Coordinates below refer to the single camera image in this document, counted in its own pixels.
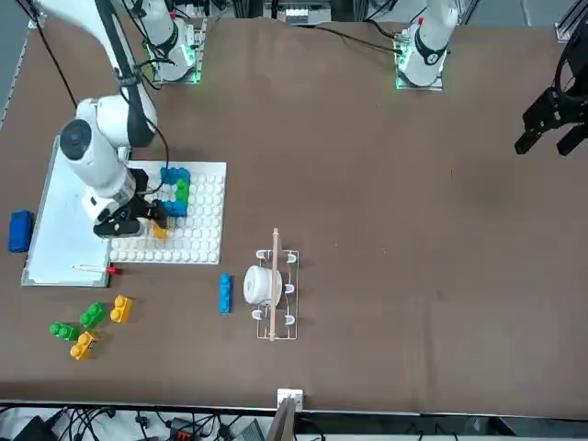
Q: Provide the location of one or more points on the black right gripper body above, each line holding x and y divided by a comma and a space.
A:
135, 209

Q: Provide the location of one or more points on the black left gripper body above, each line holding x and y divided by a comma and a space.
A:
574, 108

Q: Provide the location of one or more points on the yellow two-stud block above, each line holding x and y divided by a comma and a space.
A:
82, 347
121, 310
160, 231

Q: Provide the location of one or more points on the blue three-stud block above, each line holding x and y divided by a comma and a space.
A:
226, 295
177, 209
174, 174

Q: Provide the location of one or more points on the green two-stud block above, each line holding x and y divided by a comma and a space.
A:
93, 316
182, 190
64, 331

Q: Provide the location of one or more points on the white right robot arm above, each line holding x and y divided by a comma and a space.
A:
96, 151

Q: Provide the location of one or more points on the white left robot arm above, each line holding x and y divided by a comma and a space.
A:
429, 46

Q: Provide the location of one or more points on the white studded baseplate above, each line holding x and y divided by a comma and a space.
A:
202, 229

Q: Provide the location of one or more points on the white pen red cap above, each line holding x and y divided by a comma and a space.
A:
89, 267

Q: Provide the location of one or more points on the silver framed whiteboard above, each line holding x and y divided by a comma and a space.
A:
59, 229

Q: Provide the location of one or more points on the blue whiteboard eraser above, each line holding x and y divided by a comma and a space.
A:
20, 232

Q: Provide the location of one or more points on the wooden rod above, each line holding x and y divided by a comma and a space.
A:
274, 243

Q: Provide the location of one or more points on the white cup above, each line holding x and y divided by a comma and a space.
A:
257, 286

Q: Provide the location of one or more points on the red black power device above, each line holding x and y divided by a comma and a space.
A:
180, 433

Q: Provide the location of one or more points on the black power adapter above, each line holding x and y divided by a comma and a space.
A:
32, 429

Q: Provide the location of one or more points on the grey power strip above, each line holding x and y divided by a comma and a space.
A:
296, 14

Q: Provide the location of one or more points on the aluminium frame profile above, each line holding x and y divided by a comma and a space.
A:
37, 16
567, 23

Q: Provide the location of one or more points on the aluminium camera post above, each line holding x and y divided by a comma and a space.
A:
285, 418

